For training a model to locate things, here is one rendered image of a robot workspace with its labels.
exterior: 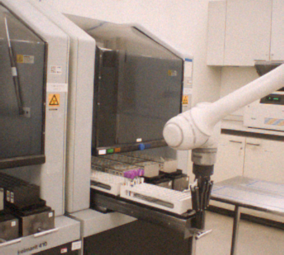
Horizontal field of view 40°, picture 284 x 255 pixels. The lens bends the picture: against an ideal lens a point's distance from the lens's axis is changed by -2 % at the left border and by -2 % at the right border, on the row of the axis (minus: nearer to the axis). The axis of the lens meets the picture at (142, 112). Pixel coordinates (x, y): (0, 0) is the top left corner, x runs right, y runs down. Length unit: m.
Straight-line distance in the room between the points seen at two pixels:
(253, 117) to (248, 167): 0.47
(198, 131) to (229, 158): 2.79
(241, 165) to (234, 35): 1.34
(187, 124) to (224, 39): 3.20
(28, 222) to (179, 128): 0.61
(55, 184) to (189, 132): 0.62
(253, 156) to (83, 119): 2.49
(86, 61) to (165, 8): 2.32
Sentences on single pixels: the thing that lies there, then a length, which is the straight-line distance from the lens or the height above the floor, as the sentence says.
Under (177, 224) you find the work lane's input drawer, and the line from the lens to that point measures 1.46.
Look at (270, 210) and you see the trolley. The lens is 1.61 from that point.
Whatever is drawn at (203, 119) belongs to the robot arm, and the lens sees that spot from 1.22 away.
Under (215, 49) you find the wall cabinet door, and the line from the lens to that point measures 4.40.
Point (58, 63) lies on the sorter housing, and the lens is 1.53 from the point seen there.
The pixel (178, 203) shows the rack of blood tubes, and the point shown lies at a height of 0.85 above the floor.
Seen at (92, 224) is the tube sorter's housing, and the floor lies 0.71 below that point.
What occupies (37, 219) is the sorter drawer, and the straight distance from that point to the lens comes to 1.46.
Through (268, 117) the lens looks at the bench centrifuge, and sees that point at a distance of 3.79.
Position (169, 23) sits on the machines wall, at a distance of 3.91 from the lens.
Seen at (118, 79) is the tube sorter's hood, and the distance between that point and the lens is 1.73.
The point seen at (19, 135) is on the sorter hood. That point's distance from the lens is 1.44.
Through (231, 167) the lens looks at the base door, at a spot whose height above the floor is 0.50.
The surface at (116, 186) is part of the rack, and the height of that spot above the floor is 0.85.
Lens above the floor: 1.27
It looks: 4 degrees down
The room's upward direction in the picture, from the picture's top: 3 degrees clockwise
